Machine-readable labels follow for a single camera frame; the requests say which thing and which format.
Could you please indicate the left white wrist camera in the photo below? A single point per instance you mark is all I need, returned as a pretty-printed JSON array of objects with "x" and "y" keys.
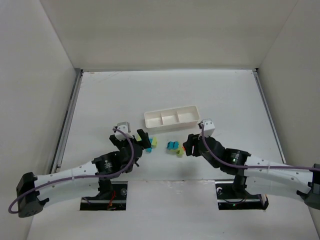
[{"x": 125, "y": 131}]

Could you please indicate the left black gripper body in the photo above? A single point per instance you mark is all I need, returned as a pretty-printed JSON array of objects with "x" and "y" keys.
[{"x": 137, "y": 143}]

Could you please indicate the blue lego block cluster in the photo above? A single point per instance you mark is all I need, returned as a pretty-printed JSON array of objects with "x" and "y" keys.
[{"x": 149, "y": 150}]

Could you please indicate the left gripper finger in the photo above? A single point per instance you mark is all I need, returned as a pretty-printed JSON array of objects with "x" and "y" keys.
[
  {"x": 145, "y": 143},
  {"x": 142, "y": 134}
]

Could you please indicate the right aluminium rail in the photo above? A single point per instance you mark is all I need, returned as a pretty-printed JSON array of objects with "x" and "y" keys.
[{"x": 269, "y": 115}]

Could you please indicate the aluminium rail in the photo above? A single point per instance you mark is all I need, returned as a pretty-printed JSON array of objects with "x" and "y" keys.
[
  {"x": 58, "y": 155},
  {"x": 269, "y": 115}
]

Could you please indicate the green lego brick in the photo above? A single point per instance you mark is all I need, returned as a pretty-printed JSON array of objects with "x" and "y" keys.
[
  {"x": 180, "y": 152},
  {"x": 154, "y": 142},
  {"x": 139, "y": 137}
]

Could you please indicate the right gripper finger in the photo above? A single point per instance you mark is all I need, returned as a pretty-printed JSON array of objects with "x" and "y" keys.
[
  {"x": 193, "y": 138},
  {"x": 189, "y": 148}
]

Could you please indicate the left aluminium rail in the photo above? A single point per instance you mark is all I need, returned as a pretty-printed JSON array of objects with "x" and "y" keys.
[{"x": 58, "y": 155}]

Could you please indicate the white three-compartment tray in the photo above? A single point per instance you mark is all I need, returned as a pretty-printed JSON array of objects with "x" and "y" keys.
[{"x": 172, "y": 118}]

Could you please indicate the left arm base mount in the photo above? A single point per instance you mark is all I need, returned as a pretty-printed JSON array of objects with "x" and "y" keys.
[{"x": 111, "y": 200}]

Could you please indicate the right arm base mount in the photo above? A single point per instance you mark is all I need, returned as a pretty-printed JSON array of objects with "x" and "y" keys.
[{"x": 232, "y": 195}]

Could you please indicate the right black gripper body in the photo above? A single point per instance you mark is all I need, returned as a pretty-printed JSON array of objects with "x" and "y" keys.
[{"x": 196, "y": 146}]

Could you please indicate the blue lego brick pair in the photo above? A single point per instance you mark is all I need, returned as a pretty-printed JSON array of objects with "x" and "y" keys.
[{"x": 172, "y": 146}]

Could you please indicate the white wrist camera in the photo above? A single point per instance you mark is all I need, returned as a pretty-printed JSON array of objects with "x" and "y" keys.
[
  {"x": 125, "y": 131},
  {"x": 207, "y": 127}
]

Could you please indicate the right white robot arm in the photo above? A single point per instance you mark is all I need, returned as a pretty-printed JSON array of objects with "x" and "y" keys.
[{"x": 257, "y": 176}]

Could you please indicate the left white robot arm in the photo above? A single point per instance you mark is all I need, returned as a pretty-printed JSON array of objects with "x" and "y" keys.
[{"x": 88, "y": 181}]

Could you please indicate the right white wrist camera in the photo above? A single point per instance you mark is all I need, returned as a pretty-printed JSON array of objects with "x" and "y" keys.
[{"x": 207, "y": 127}]

